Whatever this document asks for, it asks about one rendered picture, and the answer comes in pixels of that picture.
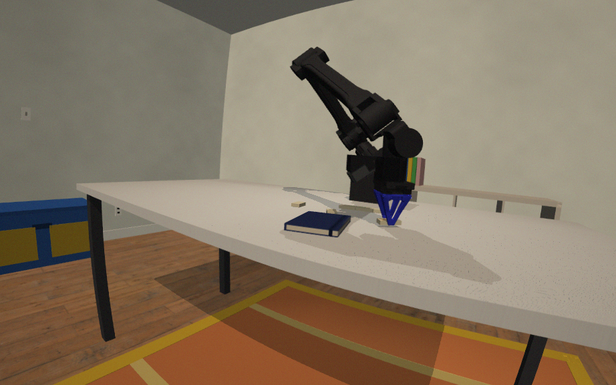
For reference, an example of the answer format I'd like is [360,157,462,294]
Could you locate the dark blue notebook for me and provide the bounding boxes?
[284,211,351,237]

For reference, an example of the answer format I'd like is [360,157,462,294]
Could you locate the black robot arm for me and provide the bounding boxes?
[290,47,423,182]

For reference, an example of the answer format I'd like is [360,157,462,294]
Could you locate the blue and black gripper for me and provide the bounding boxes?
[373,157,415,225]

